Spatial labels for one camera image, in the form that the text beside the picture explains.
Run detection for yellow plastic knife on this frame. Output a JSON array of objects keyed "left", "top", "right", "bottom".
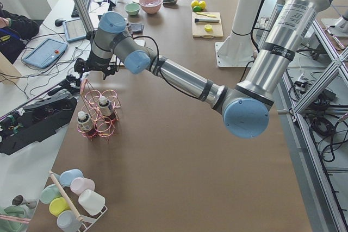
[{"left": 196, "top": 12, "right": 217, "bottom": 18}]

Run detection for white plastic cup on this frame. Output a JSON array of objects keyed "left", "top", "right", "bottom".
[{"left": 78, "top": 189, "right": 105, "bottom": 216}]

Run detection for white cup rack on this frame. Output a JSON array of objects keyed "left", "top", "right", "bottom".
[{"left": 48, "top": 171, "right": 108, "bottom": 231}]

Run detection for black foam case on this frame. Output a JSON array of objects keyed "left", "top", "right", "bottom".
[{"left": 1, "top": 93, "right": 77, "bottom": 155}]

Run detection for yellow plastic cup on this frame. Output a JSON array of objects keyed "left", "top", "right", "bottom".
[{"left": 48, "top": 197, "right": 71, "bottom": 217}]

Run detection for copper wire bottle basket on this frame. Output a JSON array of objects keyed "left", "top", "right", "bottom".
[{"left": 76, "top": 79, "right": 121, "bottom": 141}]

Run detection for blue plastic cup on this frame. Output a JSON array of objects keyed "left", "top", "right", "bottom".
[{"left": 59, "top": 168, "right": 84, "bottom": 187}]

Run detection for grey plastic cup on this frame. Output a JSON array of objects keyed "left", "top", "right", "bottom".
[{"left": 57, "top": 210, "right": 82, "bottom": 232}]

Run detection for dark grey folded cloth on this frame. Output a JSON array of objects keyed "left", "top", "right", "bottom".
[{"left": 130, "top": 23, "right": 144, "bottom": 34}]

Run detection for green lime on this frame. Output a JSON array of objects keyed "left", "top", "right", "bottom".
[{"left": 198, "top": 1, "right": 206, "bottom": 10}]

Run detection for steel muddler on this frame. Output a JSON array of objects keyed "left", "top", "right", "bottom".
[{"left": 194, "top": 18, "right": 220, "bottom": 23}]

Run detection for black computer mouse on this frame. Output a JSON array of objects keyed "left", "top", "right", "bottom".
[{"left": 54, "top": 18, "right": 66, "bottom": 27}]

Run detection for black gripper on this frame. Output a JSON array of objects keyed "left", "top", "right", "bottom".
[{"left": 74, "top": 54, "right": 117, "bottom": 82}]

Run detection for blue teach pendant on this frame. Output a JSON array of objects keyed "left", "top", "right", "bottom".
[
  {"left": 63, "top": 18, "right": 86, "bottom": 43},
  {"left": 23, "top": 38, "right": 68, "bottom": 69}
]

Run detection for cream serving tray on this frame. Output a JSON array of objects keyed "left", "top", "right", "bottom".
[{"left": 110, "top": 37, "right": 146, "bottom": 67}]

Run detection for black keyboard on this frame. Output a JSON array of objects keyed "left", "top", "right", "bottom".
[{"left": 71, "top": 0, "right": 92, "bottom": 18}]

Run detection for tea bottle white cap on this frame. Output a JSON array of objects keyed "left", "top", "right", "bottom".
[{"left": 125, "top": 19, "right": 133, "bottom": 35}]

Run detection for wooden cutting board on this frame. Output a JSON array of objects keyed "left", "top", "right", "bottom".
[{"left": 191, "top": 12, "right": 223, "bottom": 39}]

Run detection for pink bowl with ice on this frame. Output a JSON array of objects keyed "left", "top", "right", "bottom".
[{"left": 139, "top": 0, "right": 163, "bottom": 14}]

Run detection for pink plastic cup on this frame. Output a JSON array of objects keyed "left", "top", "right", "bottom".
[{"left": 70, "top": 177, "right": 95, "bottom": 195}]

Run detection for aluminium frame post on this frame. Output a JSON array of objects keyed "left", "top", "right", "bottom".
[{"left": 61, "top": 0, "right": 96, "bottom": 34}]

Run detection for half lemon slice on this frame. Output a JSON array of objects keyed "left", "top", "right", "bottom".
[{"left": 204, "top": 24, "right": 213, "bottom": 32}]

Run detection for green bowl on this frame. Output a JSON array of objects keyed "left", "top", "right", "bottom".
[{"left": 125, "top": 3, "right": 140, "bottom": 16}]

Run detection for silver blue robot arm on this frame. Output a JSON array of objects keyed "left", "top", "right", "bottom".
[{"left": 74, "top": 0, "right": 333, "bottom": 138}]

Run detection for green plastic cup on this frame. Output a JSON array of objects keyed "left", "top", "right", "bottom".
[{"left": 40, "top": 184, "right": 62, "bottom": 204}]

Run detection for white pillar mount base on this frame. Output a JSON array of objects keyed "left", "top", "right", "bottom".
[{"left": 215, "top": 0, "right": 262, "bottom": 67}]

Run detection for person in black jacket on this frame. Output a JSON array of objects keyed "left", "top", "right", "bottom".
[{"left": 1, "top": 3, "right": 40, "bottom": 64}]

